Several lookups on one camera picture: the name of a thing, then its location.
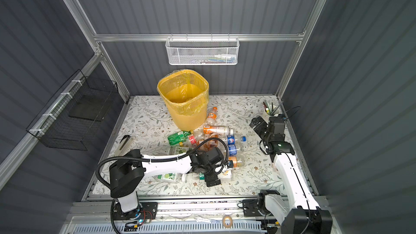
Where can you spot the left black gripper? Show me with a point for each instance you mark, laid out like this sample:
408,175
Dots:
210,179

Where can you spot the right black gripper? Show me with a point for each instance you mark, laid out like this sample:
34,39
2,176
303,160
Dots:
263,124

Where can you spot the green lime label bottle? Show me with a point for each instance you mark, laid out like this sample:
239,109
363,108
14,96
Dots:
177,150
172,177

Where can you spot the orange label clear bottle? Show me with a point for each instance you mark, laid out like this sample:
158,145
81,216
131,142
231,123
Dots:
236,162

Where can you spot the small orange soda bottle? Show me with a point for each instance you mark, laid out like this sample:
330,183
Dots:
212,116

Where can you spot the blue label water bottle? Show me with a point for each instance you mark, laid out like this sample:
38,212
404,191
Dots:
235,150

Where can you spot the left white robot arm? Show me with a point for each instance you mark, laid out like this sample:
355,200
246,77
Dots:
122,174

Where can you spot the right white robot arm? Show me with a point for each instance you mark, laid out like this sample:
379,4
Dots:
301,214

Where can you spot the yellow slatted waste bin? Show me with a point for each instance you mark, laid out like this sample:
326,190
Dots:
186,96

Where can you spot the brown coffee bottle left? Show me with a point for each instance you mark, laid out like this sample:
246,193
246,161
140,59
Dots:
203,146

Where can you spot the brown coffee bottle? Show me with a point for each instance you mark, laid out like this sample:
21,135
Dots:
203,146
213,142

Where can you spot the brown coffee bottle right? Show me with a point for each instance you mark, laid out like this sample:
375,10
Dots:
213,142

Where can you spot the white pen holder cup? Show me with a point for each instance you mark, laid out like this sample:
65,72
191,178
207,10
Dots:
271,109

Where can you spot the red label clear bottle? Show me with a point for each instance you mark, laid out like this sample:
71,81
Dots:
192,140

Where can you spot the green plastic bottle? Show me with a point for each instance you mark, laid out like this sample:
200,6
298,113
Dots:
178,138

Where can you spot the blue label pepsi bottle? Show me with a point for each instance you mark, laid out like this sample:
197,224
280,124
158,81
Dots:
234,139

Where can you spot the orange white label bottle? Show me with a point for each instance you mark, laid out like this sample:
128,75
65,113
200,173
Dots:
220,130

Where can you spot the floral table mat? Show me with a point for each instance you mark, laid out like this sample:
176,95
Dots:
149,123

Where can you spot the roll of tape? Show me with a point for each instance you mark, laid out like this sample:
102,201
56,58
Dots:
227,221

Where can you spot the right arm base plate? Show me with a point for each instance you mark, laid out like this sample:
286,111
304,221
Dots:
253,208

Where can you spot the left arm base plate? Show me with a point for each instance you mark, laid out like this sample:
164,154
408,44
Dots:
146,211

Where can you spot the white wire mesh basket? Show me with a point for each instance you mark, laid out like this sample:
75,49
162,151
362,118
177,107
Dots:
202,51

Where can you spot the black wire mesh basket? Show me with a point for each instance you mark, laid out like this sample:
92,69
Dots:
73,119

